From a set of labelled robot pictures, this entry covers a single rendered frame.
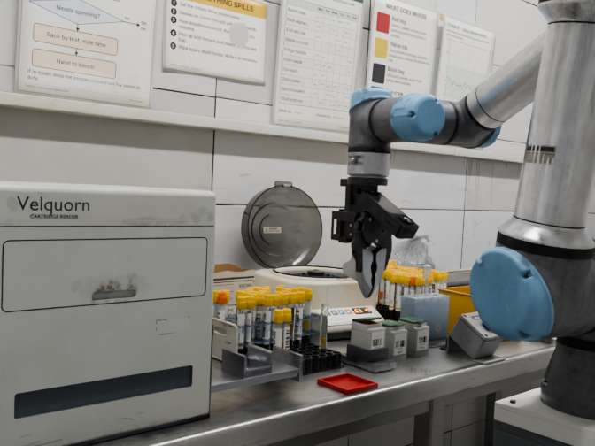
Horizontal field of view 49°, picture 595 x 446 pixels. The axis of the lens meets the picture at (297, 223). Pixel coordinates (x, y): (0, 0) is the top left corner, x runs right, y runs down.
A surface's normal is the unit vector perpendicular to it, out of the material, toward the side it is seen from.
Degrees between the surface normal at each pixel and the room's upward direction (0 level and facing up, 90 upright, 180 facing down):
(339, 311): 25
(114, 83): 95
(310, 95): 93
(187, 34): 91
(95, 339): 90
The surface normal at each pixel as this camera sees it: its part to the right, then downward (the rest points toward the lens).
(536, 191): -0.77, 0.03
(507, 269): -0.88, 0.12
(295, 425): 0.65, 0.07
